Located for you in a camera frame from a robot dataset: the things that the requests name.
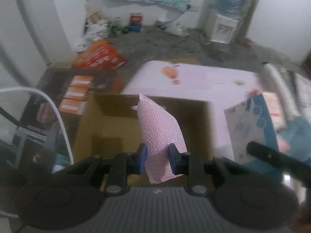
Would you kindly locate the white water dispenser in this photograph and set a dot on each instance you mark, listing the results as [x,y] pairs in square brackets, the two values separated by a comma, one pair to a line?
[226,21]

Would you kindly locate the orange snack bag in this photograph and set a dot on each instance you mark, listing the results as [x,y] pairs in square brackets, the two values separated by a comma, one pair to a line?
[99,56]

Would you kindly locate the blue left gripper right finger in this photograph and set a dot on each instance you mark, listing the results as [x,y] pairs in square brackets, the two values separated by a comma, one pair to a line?
[174,158]

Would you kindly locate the blue face mask box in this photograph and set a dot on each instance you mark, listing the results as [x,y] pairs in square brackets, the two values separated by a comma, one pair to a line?
[250,121]

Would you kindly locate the blue checked towel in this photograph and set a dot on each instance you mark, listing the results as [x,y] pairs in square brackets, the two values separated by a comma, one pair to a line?
[294,140]

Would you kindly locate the pink bubble mailer pouch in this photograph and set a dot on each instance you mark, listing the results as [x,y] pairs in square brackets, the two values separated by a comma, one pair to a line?
[159,129]

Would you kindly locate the rolled white quilt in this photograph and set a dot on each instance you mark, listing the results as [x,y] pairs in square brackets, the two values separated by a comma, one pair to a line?
[275,82]

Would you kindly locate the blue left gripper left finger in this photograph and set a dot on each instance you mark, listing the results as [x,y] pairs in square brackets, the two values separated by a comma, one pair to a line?
[141,155]

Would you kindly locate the pink wet wipes pack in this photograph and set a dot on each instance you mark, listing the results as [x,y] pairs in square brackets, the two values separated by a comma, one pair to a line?
[274,107]

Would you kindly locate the dark printed flat carton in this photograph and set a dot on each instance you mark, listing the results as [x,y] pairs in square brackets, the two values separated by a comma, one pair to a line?
[52,120]

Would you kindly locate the brown cardboard box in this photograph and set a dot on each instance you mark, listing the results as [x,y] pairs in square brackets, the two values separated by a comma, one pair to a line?
[113,124]

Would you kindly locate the red white carton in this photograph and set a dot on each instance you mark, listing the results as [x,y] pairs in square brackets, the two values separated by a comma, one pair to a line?
[135,19]

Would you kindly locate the white plastic bags pile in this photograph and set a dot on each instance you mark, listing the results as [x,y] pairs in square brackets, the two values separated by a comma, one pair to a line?
[96,28]

